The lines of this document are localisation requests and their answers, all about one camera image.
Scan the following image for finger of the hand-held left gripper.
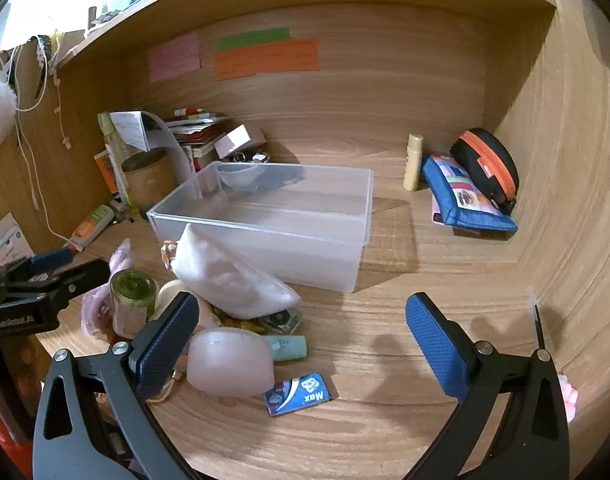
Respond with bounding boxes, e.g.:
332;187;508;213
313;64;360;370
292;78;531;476
0;247;73;291
45;259;111;313

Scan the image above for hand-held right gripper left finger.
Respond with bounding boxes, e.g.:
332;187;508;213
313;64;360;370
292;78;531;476
32;291;201;480

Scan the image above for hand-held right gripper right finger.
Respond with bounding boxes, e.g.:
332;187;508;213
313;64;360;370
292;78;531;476
405;292;570;480

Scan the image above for small labelled jar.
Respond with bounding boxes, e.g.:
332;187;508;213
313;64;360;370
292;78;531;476
109;269;158;340

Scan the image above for white tape roll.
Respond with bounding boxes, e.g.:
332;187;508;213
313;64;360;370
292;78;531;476
152;279;188;321

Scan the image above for white plastic bag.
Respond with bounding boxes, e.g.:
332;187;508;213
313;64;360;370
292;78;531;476
172;222;302;320

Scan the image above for dark patterned round tin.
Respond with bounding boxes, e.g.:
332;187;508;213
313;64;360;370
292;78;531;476
257;307;303;336

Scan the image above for teal small tube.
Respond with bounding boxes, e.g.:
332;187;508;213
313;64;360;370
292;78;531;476
262;335;307;362

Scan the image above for blue small packet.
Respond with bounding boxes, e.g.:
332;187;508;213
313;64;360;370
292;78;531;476
264;371;332;416

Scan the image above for clear plastic container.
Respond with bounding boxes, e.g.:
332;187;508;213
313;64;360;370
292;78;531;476
146;161;375;294

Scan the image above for white printed card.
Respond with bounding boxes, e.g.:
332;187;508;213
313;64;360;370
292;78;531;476
0;212;35;266

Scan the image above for orange white tube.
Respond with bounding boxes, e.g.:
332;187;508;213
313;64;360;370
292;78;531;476
68;204;115;253

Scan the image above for orange small box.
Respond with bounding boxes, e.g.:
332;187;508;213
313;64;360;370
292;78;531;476
94;150;120;195

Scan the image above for black pen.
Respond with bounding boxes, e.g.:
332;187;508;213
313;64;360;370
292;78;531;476
527;286;546;351

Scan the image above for yellow green bottle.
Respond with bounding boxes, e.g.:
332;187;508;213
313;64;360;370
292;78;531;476
98;112;133;206

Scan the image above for pink fluffy item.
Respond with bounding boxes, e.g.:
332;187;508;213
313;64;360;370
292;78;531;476
560;374;580;423

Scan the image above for blue fabric pouch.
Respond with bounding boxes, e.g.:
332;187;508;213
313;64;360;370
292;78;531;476
421;155;518;233

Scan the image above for white handwritten paper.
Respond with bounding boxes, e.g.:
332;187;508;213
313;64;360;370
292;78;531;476
109;110;151;153

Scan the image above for translucent curved plastic sheet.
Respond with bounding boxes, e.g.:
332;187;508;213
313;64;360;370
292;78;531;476
144;112;196;176

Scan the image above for cream plastic bottle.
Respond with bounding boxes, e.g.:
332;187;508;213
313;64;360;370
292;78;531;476
403;133;425;192

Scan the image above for stack of books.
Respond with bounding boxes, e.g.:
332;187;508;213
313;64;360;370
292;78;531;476
165;107;233;171

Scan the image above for black orange zip case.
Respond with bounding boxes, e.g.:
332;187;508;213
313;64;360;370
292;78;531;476
449;128;520;216

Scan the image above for white small box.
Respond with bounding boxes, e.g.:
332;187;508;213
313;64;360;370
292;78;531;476
214;124;266;161

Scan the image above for small metal trinkets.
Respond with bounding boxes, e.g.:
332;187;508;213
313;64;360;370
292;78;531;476
230;150;271;166

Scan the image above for pink sticky note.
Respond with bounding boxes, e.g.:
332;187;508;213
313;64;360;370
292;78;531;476
148;35;202;83

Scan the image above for orange sticky note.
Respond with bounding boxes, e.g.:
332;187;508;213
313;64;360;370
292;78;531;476
213;38;320;82

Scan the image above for green sticky note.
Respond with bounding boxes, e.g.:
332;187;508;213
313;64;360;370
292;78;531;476
216;26;291;52

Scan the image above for white charging cable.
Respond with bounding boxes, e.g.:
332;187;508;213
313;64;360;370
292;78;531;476
0;52;73;243

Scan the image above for thin cable with connector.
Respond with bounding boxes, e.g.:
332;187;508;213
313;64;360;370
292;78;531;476
48;30;72;151

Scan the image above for black hanging strap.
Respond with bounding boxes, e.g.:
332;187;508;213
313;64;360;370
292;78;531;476
32;35;53;101

